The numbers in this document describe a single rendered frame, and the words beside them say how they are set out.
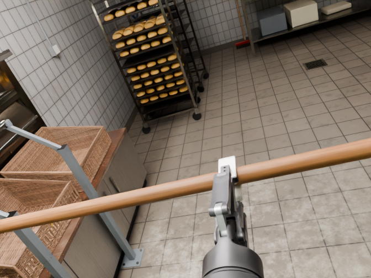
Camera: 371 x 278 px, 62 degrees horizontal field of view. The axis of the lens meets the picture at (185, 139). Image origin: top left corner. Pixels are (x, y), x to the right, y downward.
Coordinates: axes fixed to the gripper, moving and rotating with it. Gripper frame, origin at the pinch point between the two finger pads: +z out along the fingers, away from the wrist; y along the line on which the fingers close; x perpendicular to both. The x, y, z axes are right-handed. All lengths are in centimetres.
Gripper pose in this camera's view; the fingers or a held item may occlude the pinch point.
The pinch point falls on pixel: (230, 178)
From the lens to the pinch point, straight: 53.9
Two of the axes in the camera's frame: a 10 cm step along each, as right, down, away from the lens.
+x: 9.3, -2.4, -2.7
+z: 1.1, -5.4, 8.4
